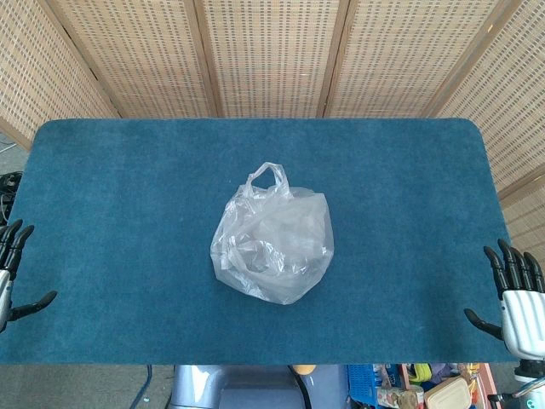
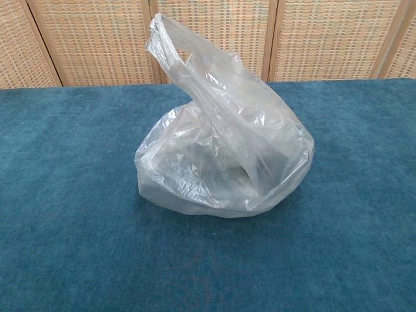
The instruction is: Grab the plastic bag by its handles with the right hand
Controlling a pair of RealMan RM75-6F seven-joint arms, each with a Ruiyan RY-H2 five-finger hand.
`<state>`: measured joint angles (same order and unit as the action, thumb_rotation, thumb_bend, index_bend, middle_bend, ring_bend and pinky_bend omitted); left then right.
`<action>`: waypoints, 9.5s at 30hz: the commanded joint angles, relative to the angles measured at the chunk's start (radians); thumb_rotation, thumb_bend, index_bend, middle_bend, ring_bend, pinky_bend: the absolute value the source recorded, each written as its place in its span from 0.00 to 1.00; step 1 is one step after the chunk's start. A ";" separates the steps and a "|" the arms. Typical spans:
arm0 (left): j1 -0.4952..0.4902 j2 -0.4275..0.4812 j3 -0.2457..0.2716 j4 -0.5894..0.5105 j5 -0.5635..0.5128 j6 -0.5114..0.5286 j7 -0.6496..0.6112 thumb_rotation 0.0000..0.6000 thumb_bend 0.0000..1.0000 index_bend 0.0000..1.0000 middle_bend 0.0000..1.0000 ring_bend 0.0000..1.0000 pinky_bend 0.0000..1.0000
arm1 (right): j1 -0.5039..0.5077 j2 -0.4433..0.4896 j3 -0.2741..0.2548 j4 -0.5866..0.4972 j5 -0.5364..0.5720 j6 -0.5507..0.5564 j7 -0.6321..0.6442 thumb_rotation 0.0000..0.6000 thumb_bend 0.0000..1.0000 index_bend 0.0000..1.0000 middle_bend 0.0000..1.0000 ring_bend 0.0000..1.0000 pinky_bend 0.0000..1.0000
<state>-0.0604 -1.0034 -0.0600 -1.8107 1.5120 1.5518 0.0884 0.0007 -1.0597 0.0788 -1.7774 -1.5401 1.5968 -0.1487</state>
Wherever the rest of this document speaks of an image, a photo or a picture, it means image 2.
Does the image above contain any translucent white plastic bag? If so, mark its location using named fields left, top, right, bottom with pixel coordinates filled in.
left=135, top=12, right=315, bottom=219

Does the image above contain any teal carpet table cover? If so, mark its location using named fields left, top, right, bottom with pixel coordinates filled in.
left=0, top=79, right=416, bottom=312

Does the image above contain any woven bamboo folding screen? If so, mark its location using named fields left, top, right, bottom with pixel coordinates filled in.
left=0, top=0, right=416, bottom=89

